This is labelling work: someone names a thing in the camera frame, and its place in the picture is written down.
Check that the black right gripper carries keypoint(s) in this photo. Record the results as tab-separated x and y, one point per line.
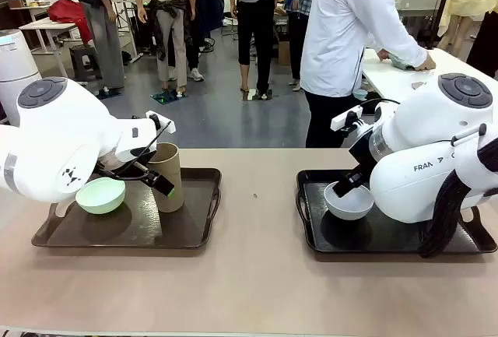
362	154

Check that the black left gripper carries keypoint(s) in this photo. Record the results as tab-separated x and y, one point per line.
111	166

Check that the tall brown cup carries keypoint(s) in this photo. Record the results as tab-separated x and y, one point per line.
169	181

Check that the grey white bowl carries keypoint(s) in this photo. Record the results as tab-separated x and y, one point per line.
348	208

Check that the pale green bowl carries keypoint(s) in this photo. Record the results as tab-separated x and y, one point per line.
101	197

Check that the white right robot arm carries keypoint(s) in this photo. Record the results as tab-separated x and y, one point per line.
428	138

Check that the person's right forearm white sleeve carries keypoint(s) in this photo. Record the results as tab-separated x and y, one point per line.
408	45

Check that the person's left forearm white sleeve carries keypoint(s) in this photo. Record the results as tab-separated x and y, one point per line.
371	47

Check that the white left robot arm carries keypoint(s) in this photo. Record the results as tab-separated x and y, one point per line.
58	138

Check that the black serving tray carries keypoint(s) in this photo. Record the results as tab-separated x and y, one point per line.
350	239

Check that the left black tray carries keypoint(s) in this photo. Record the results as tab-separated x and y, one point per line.
116	232

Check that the person's left hand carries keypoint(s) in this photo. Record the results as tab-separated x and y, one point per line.
383	55

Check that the person's right hand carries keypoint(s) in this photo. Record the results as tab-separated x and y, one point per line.
426	64

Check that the small grey scrap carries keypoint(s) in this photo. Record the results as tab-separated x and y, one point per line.
419	85

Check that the person in white jacket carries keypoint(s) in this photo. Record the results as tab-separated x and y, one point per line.
334	41

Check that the cardboard box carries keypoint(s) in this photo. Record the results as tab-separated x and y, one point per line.
284	53

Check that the dark plastic stool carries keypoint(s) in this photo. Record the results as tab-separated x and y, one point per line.
83	55

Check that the mannequin dark shirt grey trousers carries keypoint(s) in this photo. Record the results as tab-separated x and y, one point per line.
99	41

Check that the white air purifier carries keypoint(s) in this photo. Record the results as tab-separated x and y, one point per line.
15	64

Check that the mannequin grey shirt black leggings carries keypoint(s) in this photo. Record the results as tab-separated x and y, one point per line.
254	22

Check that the red cloth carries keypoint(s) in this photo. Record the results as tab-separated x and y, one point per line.
68	14

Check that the dark hanging garment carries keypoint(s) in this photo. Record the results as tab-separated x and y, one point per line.
486	45

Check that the white desk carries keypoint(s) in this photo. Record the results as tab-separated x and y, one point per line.
43	25

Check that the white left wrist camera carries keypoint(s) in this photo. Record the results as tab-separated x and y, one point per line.
167	127

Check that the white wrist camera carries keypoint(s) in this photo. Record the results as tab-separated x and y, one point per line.
167	127
340	121

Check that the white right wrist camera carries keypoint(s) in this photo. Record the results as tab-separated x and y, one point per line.
340	121

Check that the green mannequin base plate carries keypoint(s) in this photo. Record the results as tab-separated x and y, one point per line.
167	97

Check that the dark mannequin base plate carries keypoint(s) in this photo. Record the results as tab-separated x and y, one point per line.
108	93

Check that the grey mannequin base plate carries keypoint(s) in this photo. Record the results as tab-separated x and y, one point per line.
257	95

